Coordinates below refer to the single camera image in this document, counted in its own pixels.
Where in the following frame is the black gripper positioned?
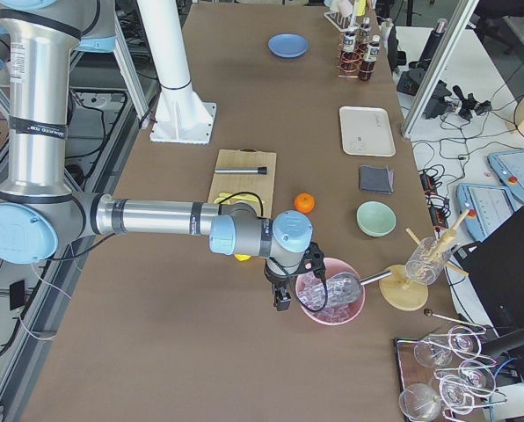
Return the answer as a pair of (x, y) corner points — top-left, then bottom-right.
(264, 258), (291, 311)

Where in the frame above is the orange fruit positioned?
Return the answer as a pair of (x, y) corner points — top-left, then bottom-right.
(294, 193), (316, 214)

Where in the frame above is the blue round plate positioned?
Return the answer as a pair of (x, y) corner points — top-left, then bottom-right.
(267, 33), (309, 59)

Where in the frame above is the pink bowl of ice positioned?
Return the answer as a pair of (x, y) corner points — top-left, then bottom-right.
(295, 272), (366, 325)

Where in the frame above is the lower whole lemon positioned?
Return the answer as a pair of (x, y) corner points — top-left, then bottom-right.
(234, 254), (251, 262)

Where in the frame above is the steel ice scoop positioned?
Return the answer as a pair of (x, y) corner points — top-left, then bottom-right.
(326, 270), (392, 307)

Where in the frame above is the wooden cutting board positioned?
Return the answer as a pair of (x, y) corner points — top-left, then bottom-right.
(207, 149), (277, 217)

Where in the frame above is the yellow plastic knife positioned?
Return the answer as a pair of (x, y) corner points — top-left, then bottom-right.
(214, 192), (258, 204)

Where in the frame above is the green bowl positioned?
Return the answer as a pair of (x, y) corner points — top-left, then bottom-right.
(356, 201), (397, 237)

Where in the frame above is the steel muddler black tip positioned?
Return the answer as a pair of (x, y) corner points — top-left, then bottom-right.
(214, 166), (268, 175)

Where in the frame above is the wooden cup tree stand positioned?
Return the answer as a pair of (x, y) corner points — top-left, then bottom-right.
(379, 209), (470, 311)

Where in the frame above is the grey folded cloth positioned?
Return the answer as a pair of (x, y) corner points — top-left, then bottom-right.
(359, 165), (394, 194)

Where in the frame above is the glass cup on stand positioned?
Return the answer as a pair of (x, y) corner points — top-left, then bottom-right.
(405, 237), (452, 286)

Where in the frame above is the cream rabbit tray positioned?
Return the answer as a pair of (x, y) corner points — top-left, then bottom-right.
(339, 105), (396, 157)

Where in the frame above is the teach pendant near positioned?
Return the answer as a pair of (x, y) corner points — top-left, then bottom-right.
(455, 183), (519, 241)

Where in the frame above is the teach pendant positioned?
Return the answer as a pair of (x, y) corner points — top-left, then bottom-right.
(455, 183), (519, 241)
(487, 149), (524, 203)

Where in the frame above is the tea bottle front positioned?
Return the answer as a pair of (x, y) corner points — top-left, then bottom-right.
(359, 35), (381, 81)

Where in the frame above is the tea bottle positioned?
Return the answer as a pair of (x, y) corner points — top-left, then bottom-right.
(339, 26), (357, 76)
(358, 17), (371, 44)
(359, 35), (381, 81)

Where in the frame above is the tea bottle back right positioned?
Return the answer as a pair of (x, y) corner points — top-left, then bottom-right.
(339, 26), (357, 76)

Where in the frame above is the tea bottle back left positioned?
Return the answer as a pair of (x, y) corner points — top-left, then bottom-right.
(358, 17), (371, 44)

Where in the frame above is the teach pendant far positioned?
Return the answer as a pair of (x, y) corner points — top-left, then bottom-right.
(487, 149), (524, 203)

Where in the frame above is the white pillar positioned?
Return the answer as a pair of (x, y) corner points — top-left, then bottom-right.
(137, 0), (191, 91)

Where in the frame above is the wire wine glass rack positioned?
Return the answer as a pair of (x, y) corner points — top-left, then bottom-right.
(396, 309), (507, 421)

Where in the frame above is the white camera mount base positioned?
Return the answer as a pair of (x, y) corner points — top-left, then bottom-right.
(150, 89), (217, 145)

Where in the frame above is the copper wire bottle rack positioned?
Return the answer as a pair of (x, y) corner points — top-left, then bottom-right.
(337, 26), (372, 78)

